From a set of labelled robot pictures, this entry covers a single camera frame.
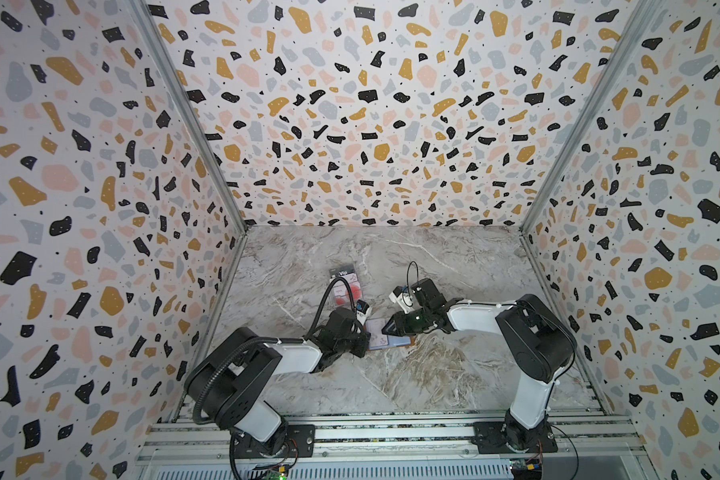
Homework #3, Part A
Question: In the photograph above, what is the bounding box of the brown leather card holder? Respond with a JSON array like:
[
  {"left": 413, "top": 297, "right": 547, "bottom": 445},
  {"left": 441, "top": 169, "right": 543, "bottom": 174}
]
[{"left": 365, "top": 318, "right": 414, "bottom": 351}]

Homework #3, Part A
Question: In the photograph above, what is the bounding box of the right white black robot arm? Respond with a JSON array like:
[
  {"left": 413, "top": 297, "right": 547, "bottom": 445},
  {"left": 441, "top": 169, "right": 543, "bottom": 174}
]
[{"left": 382, "top": 278, "right": 577, "bottom": 453}]

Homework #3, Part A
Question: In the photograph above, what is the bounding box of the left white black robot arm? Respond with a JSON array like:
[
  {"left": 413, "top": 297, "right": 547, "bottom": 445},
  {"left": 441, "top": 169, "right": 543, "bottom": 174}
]
[{"left": 185, "top": 300, "right": 371, "bottom": 456}]

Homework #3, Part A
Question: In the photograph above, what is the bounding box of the clear plastic card box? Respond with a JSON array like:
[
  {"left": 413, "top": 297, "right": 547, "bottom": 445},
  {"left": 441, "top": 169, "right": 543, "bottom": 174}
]
[{"left": 329, "top": 263, "right": 358, "bottom": 307}]

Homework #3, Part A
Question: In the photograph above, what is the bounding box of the white ventilation grille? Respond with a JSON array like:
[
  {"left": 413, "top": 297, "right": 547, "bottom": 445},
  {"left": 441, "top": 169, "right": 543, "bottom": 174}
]
[{"left": 148, "top": 459, "right": 514, "bottom": 479}]

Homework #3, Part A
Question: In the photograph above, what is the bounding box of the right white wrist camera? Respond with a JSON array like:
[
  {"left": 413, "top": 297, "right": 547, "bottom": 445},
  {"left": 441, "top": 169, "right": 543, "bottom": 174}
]
[{"left": 389, "top": 286, "right": 415, "bottom": 313}]

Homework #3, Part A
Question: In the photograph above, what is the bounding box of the black corrugated cable conduit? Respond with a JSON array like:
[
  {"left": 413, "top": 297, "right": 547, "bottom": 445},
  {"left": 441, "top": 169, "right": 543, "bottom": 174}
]
[{"left": 191, "top": 277, "right": 358, "bottom": 426}]

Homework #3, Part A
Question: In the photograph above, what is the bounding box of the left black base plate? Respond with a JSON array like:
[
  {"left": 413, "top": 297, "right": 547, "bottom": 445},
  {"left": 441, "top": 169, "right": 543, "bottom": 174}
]
[{"left": 230, "top": 424, "right": 316, "bottom": 460}]

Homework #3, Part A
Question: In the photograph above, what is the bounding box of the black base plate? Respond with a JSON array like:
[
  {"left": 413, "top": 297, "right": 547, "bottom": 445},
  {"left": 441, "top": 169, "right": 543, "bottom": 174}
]
[
  {"left": 230, "top": 424, "right": 316, "bottom": 460},
  {"left": 471, "top": 419, "right": 558, "bottom": 455}
]

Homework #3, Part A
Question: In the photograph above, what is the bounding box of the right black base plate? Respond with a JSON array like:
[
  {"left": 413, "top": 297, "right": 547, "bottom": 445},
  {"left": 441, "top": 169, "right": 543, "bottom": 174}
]
[{"left": 471, "top": 419, "right": 558, "bottom": 455}]

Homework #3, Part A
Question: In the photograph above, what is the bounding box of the aluminium mounting rail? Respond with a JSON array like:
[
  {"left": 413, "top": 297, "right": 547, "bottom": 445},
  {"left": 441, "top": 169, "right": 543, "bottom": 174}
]
[{"left": 136, "top": 409, "right": 646, "bottom": 466}]

